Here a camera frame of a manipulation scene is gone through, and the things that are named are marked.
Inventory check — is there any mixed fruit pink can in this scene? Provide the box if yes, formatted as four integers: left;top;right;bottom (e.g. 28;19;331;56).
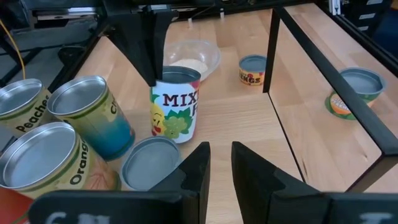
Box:
149;65;202;144

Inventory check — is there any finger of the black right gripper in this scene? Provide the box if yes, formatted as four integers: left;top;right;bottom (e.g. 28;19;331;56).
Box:
151;6;175;81
106;12;157;88

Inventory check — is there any cherries label blue can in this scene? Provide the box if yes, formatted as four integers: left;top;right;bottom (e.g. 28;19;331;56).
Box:
47;75;136;162

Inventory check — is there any yellow cable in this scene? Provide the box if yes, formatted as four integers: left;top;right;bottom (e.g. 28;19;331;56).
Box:
0;18;26;80

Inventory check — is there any peaches label tall can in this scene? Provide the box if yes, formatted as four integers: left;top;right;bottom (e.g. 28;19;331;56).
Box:
0;78;53;135

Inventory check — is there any black frame clear shelf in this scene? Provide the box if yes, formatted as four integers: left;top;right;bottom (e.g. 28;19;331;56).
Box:
0;6;398;224

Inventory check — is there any pineapple label tall can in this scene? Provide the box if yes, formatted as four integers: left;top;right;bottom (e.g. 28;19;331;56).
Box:
0;185;34;224

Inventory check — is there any yellow pink-dotted rings can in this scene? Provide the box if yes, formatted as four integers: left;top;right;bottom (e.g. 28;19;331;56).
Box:
238;54;268;86

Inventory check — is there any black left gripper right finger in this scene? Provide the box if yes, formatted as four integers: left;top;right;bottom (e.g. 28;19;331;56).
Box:
231;141;331;224

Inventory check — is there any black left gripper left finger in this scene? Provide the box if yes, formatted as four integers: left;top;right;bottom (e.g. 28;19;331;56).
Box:
148;141;212;224

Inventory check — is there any white translucent plastic bowl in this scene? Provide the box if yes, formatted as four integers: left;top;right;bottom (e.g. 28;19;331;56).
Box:
162;39;222;83

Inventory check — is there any green sliced peaches can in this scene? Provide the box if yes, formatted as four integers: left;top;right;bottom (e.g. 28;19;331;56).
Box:
324;67;387;121

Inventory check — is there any oranges label tall can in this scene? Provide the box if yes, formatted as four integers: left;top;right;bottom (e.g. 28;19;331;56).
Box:
0;121;123;200

